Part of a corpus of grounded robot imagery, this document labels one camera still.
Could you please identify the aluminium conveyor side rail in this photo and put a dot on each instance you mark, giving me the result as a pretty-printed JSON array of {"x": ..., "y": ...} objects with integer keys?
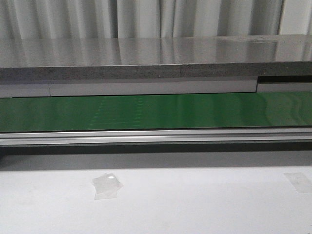
[{"x": 156, "y": 136}]

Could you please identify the clear tape patch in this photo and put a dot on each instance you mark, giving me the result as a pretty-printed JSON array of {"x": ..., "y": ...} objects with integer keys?
[
  {"x": 300, "y": 182},
  {"x": 106, "y": 186}
]

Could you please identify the grey stone countertop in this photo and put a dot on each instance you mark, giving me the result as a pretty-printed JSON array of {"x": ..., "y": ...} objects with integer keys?
[{"x": 28, "y": 60}]

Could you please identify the clear tape patch right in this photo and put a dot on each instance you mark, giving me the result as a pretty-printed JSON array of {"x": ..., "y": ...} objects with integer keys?
[{"x": 300, "y": 182}]

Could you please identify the green conveyor belt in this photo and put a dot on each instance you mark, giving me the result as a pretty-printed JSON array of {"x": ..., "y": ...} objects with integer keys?
[{"x": 180, "y": 111}]

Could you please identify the clear tape patch left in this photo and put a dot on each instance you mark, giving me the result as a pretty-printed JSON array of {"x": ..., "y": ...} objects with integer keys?
[{"x": 106, "y": 186}]

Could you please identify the white pleated curtain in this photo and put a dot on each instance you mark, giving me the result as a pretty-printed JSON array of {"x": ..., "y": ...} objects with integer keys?
[{"x": 55, "y": 19}]

